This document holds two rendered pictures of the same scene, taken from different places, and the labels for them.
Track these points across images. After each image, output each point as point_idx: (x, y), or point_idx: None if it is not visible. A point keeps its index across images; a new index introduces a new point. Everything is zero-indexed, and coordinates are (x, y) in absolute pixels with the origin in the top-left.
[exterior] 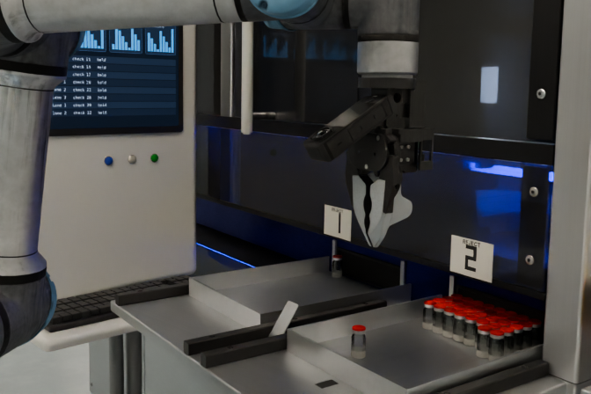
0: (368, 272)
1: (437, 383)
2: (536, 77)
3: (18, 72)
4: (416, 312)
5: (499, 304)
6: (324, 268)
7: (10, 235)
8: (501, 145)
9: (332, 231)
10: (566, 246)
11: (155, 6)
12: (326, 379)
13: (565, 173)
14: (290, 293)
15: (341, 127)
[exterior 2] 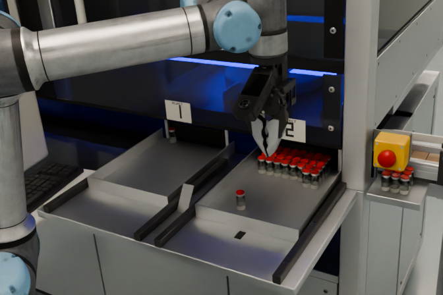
0: (197, 135)
1: (307, 218)
2: (329, 20)
3: (4, 98)
4: (249, 162)
5: (299, 147)
6: (161, 137)
7: (15, 210)
8: (306, 61)
9: (175, 117)
10: (354, 120)
11: (149, 55)
12: (236, 232)
13: (352, 78)
14: (156, 166)
15: (256, 97)
